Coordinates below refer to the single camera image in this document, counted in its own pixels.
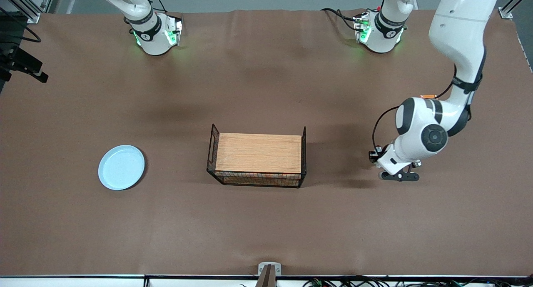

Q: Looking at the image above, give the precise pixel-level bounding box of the light blue plate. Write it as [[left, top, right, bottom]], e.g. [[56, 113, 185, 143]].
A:
[[98, 145, 145, 191]]

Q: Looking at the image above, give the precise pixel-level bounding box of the brown table cover sheet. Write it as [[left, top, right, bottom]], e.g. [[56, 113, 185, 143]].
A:
[[0, 9, 533, 277]]

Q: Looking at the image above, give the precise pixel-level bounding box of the black wire rack wooden top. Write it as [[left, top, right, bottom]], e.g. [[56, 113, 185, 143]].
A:
[[207, 124, 307, 189]]

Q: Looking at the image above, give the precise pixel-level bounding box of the tangled black cable bundle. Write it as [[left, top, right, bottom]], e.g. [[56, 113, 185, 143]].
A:
[[303, 276, 533, 287]]

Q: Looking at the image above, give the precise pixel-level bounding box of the white table edge rail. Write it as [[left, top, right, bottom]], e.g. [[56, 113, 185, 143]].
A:
[[0, 275, 533, 287]]

